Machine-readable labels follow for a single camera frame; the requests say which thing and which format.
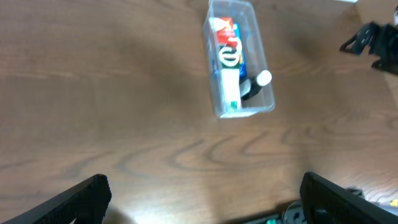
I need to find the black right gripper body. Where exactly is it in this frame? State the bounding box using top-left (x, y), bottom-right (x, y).
top-left (340, 22), bottom-right (397, 75)

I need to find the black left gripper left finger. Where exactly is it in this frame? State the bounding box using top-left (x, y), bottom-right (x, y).
top-left (5, 174), bottom-right (112, 224)

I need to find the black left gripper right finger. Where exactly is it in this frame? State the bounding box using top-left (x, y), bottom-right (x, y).
top-left (300, 172), bottom-right (397, 224)

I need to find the dark bottle white cap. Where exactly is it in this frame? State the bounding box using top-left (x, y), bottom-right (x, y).
top-left (239, 70), bottom-right (272, 101)

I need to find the blue Kool Fever box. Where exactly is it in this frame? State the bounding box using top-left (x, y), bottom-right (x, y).
top-left (216, 23), bottom-right (248, 80)

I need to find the white green medicine box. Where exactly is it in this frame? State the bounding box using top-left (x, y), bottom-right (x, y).
top-left (220, 68), bottom-right (241, 110)

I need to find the red white small box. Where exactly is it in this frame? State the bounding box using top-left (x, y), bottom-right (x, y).
top-left (209, 17), bottom-right (238, 49)

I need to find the clear plastic container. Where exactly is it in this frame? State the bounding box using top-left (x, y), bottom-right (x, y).
top-left (203, 0), bottom-right (275, 118)

